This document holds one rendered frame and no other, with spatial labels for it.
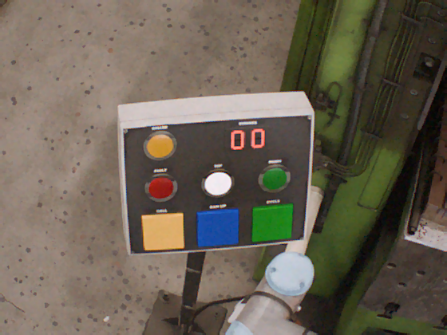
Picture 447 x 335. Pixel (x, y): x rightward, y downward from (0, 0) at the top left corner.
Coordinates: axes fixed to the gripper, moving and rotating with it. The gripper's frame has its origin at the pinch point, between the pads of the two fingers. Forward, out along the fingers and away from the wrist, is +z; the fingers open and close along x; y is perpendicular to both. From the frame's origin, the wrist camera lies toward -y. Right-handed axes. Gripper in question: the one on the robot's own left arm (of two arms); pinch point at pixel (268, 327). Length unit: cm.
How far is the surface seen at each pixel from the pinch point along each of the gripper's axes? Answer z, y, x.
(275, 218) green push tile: -8.6, -15.6, -12.2
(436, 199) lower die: -4.5, -43.4, 12.8
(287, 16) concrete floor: 94, -128, -72
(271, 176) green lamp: -16.1, -18.2, -16.4
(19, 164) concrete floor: 94, -24, -103
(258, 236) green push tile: -5.4, -12.1, -13.1
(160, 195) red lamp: -14.4, -3.5, -29.3
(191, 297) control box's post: 60, -16, -27
